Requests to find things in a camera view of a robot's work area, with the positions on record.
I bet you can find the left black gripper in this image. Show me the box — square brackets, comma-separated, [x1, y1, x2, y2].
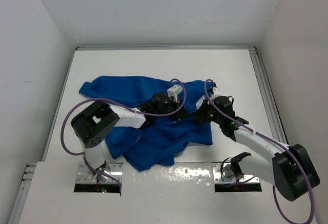
[155, 97, 191, 121]

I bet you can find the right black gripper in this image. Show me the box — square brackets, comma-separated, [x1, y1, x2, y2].
[193, 99, 223, 125]

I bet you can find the blue zip jacket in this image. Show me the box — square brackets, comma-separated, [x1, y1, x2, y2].
[79, 76, 213, 171]

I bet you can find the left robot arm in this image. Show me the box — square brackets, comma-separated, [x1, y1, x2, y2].
[71, 91, 191, 178]

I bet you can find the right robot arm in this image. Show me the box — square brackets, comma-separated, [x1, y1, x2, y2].
[193, 96, 320, 201]

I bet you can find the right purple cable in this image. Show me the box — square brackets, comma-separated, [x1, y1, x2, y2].
[203, 78, 315, 224]

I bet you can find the purple cable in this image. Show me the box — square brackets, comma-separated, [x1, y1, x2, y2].
[203, 78, 315, 224]
[60, 78, 187, 191]

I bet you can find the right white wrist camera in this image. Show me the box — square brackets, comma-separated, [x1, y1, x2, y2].
[209, 87, 223, 98]

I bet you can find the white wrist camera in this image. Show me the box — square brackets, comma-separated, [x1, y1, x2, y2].
[209, 87, 223, 98]
[167, 85, 183, 103]

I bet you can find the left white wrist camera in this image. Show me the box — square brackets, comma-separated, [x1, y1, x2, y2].
[167, 85, 183, 103]

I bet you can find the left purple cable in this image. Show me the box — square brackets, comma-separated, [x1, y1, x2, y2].
[60, 78, 187, 191]

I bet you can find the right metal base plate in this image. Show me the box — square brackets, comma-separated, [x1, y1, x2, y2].
[212, 162, 260, 185]

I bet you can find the metal base plate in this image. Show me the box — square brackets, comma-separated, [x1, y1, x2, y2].
[212, 162, 260, 185]
[75, 163, 123, 184]

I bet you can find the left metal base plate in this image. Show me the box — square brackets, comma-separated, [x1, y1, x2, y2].
[75, 163, 123, 184]

